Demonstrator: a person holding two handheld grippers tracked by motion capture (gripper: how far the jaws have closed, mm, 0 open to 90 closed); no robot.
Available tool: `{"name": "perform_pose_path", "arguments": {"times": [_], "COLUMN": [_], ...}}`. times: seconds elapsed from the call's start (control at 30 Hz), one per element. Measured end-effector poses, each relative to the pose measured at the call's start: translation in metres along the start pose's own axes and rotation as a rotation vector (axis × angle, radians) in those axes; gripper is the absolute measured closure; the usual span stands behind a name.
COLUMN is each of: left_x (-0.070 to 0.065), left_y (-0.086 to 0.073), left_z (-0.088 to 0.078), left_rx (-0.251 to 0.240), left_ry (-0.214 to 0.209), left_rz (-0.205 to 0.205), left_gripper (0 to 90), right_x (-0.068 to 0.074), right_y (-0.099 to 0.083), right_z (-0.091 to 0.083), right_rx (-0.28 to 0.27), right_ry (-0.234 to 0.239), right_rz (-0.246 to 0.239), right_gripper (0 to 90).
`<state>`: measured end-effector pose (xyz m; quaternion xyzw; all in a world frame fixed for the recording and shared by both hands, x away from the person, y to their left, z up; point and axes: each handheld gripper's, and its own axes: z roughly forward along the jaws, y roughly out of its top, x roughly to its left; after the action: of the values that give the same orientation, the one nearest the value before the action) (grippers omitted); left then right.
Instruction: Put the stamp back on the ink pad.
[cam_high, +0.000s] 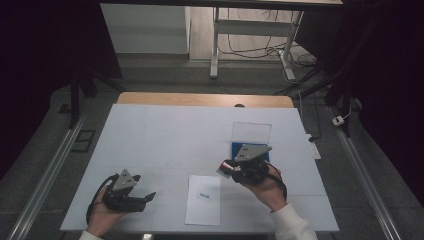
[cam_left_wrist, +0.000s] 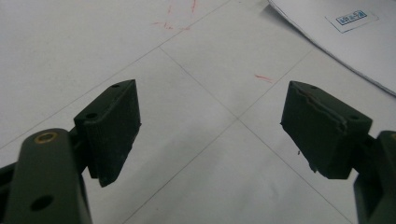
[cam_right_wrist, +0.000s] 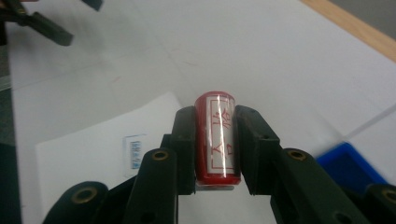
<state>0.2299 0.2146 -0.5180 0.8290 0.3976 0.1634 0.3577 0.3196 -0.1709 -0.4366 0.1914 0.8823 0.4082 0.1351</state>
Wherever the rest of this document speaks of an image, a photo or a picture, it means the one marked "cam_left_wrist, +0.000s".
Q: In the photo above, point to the white paper sheet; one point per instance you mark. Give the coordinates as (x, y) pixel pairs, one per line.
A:
(351, 40)

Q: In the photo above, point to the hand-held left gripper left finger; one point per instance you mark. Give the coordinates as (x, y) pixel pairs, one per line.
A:
(112, 133)

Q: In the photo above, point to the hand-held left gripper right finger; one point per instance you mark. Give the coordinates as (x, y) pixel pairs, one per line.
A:
(323, 137)

